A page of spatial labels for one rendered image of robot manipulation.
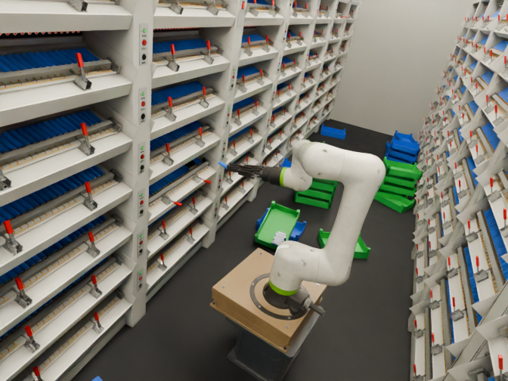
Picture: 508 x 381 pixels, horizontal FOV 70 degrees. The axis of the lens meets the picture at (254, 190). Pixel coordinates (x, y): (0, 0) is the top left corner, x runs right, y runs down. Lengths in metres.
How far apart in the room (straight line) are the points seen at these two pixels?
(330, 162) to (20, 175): 0.89
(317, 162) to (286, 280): 0.47
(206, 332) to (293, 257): 0.69
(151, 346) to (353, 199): 1.09
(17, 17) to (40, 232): 0.57
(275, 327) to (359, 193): 0.58
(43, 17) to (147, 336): 1.35
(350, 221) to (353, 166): 0.20
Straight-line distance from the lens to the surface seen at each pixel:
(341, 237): 1.36
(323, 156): 1.22
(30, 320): 1.44
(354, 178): 1.26
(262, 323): 1.46
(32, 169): 1.11
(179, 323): 1.89
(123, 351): 1.81
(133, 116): 1.29
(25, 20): 0.99
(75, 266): 1.38
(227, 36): 1.84
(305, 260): 1.38
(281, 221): 2.51
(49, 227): 1.22
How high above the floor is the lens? 1.44
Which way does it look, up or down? 28 degrees down
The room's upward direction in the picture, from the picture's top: 10 degrees clockwise
